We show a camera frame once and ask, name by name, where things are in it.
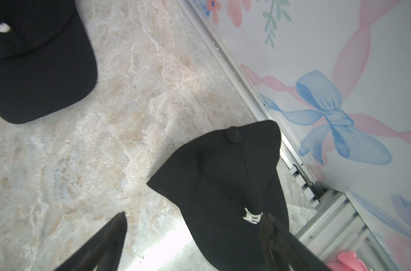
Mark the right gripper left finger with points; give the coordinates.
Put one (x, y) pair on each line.
(103, 251)

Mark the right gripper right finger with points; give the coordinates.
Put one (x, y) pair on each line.
(283, 251)

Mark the pink round clock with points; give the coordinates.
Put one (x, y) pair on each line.
(347, 261)

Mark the black R cap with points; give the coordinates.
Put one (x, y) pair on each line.
(46, 60)

